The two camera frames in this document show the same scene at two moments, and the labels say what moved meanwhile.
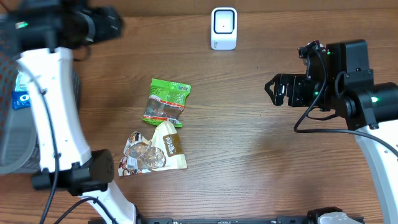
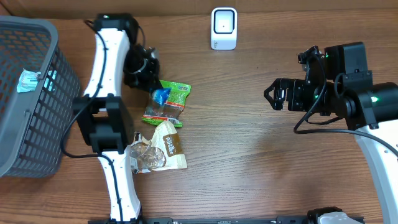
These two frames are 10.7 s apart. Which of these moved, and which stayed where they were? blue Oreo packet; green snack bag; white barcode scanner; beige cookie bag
Moved: blue Oreo packet
Stayed: green snack bag; white barcode scanner; beige cookie bag
